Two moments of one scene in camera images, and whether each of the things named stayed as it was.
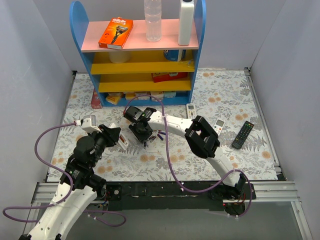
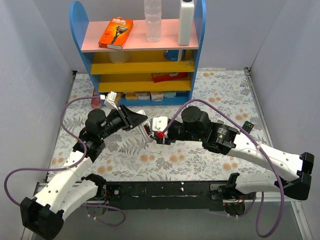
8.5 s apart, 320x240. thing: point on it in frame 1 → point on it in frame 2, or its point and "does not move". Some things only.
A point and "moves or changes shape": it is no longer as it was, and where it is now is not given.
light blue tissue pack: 169,94 does not move
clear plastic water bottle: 152,10 does not move
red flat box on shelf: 162,76 does not move
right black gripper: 139,131 → 164,140
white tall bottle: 187,11 does not move
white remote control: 122,141 moves or changes shape
